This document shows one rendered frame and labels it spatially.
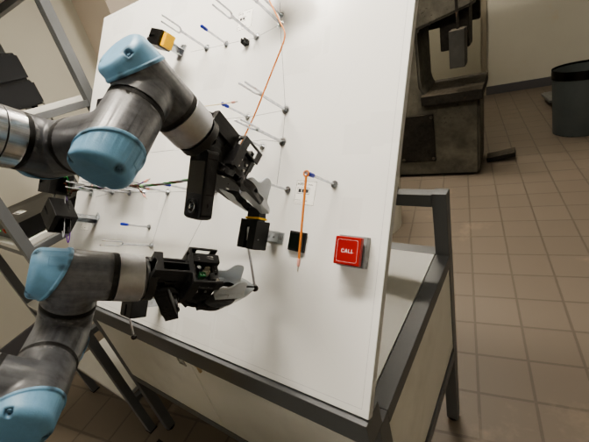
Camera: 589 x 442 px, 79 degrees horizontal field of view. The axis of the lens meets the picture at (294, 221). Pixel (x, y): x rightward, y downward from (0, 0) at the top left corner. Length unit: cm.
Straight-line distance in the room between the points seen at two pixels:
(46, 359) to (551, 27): 632
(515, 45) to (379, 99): 568
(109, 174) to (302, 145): 42
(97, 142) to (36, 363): 29
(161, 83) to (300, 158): 34
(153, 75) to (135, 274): 29
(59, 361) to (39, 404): 7
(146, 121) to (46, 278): 25
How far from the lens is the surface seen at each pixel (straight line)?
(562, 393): 188
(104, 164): 45
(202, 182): 58
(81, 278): 59
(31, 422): 54
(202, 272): 62
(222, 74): 100
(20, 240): 152
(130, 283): 60
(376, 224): 65
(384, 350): 88
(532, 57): 641
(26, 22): 353
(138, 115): 48
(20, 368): 56
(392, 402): 81
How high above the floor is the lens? 146
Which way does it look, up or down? 27 degrees down
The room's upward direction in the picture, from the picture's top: 15 degrees counter-clockwise
